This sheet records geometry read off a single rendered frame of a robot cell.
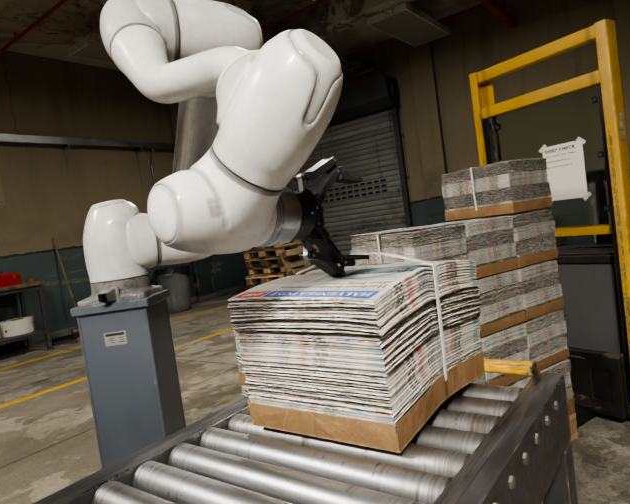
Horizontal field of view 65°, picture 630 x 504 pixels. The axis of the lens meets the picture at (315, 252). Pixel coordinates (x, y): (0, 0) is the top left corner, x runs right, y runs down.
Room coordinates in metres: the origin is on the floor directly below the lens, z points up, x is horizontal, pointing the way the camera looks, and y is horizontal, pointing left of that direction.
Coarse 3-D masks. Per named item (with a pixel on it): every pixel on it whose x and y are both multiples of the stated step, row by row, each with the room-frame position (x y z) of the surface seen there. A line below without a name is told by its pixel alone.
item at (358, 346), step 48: (288, 288) 0.80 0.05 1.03; (336, 288) 0.74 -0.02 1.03; (384, 288) 0.69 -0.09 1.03; (240, 336) 0.82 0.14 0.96; (288, 336) 0.76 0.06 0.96; (336, 336) 0.70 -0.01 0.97; (384, 336) 0.67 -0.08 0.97; (288, 384) 0.78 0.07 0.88; (336, 384) 0.72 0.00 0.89; (384, 384) 0.67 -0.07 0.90
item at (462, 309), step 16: (448, 272) 0.85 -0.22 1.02; (464, 272) 0.91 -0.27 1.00; (448, 288) 0.84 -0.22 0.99; (464, 288) 0.92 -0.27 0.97; (448, 304) 0.84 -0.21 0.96; (464, 304) 0.90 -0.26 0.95; (448, 320) 0.84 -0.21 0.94; (464, 320) 0.89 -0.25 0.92; (448, 336) 0.84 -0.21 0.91; (464, 336) 0.89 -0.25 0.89; (448, 352) 0.84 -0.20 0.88; (464, 352) 0.89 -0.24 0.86
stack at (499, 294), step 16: (512, 272) 2.06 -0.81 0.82; (480, 288) 1.94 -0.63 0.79; (496, 288) 1.99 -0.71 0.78; (512, 288) 2.05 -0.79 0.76; (480, 304) 1.94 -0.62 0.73; (496, 304) 1.99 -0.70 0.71; (512, 304) 2.04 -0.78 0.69; (480, 320) 1.93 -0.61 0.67; (496, 320) 1.98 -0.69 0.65; (496, 336) 1.97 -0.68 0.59; (512, 336) 2.03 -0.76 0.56; (240, 352) 1.74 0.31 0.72; (496, 352) 1.97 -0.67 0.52; (512, 352) 2.02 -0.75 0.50; (528, 352) 2.07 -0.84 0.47; (240, 368) 1.74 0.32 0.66; (512, 384) 2.01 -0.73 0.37
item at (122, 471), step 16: (240, 400) 0.99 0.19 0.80; (208, 416) 0.92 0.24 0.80; (224, 416) 0.91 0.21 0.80; (176, 432) 0.86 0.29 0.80; (192, 432) 0.85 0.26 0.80; (144, 448) 0.81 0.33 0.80; (160, 448) 0.80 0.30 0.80; (112, 464) 0.77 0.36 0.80; (128, 464) 0.76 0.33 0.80; (80, 480) 0.72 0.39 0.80; (96, 480) 0.72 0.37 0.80; (112, 480) 0.72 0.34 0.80; (128, 480) 0.74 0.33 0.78; (48, 496) 0.69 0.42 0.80; (64, 496) 0.68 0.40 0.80; (80, 496) 0.68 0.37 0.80
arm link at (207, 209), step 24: (192, 168) 0.61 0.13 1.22; (216, 168) 0.57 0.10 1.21; (168, 192) 0.56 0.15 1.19; (192, 192) 0.56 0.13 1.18; (216, 192) 0.58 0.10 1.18; (240, 192) 0.57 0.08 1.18; (264, 192) 0.58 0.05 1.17; (168, 216) 0.56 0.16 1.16; (192, 216) 0.56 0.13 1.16; (216, 216) 0.57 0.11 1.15; (240, 216) 0.59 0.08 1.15; (264, 216) 0.62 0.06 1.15; (168, 240) 0.57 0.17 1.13; (192, 240) 0.57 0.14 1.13; (216, 240) 0.59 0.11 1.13; (240, 240) 0.62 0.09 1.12; (264, 240) 0.67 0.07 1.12
